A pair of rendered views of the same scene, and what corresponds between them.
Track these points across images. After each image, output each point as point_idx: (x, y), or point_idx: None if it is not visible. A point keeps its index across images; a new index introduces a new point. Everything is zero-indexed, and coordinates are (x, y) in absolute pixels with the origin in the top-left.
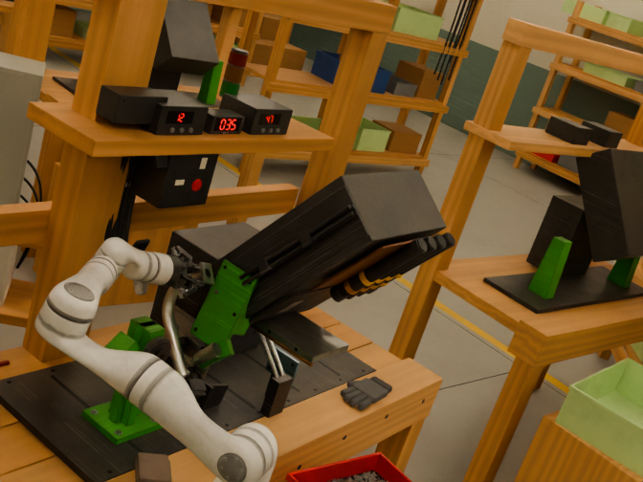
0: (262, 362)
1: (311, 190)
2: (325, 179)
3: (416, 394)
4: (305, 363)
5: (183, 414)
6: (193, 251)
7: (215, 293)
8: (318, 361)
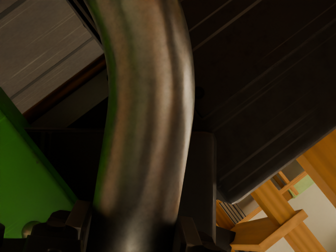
0: (11, 16)
1: (323, 147)
2: (326, 181)
3: None
4: (17, 74)
5: None
6: (330, 94)
7: (24, 230)
8: (25, 86)
